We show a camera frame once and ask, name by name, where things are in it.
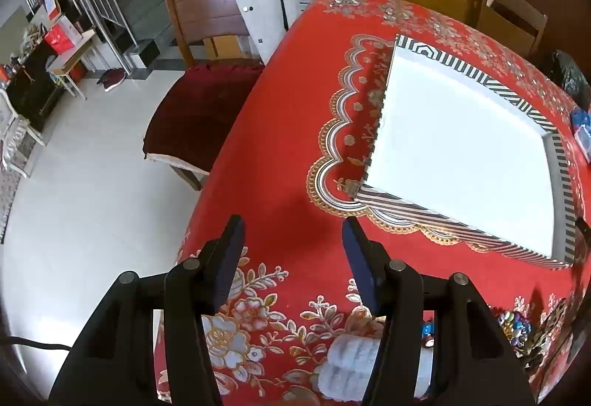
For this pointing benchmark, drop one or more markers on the striped tray with white inside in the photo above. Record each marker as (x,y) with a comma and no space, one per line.
(461,147)

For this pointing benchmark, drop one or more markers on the wooden chair with slatted back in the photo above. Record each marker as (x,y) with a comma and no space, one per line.
(203,0)

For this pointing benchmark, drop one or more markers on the white ornate chair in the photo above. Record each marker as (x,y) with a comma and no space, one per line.
(14,134)

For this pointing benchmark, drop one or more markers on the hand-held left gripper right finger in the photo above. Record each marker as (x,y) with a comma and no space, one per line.
(358,258)

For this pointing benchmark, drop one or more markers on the leopard print bow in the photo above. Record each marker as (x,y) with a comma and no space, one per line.
(551,323)

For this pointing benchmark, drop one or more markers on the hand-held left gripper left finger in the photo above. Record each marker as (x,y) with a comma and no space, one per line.
(231,258)

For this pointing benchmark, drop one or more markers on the dark red seat cushion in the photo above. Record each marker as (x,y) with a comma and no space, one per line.
(203,110)

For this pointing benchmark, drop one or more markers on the black plastic bag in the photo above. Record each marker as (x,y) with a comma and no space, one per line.
(570,74)

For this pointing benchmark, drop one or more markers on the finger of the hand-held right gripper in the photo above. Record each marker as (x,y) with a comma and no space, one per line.
(583,233)

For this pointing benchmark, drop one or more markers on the blue tissue pack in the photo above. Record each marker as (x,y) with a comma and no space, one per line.
(582,129)

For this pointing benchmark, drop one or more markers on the wooden chair with open back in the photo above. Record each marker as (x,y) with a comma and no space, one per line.
(489,9)

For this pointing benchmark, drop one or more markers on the red bag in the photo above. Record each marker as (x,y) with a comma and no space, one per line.
(60,39)

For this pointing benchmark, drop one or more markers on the red floral tablecloth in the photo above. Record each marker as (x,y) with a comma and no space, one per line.
(286,110)

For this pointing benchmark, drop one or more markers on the small light table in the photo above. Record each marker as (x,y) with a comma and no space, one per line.
(74,53)

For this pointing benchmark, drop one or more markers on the metal stair railing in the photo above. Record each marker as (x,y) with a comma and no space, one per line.
(111,34)

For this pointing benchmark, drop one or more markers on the pair of slippers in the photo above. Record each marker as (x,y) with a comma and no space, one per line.
(113,78)

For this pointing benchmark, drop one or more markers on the black cabinet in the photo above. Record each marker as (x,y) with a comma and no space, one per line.
(32,87)

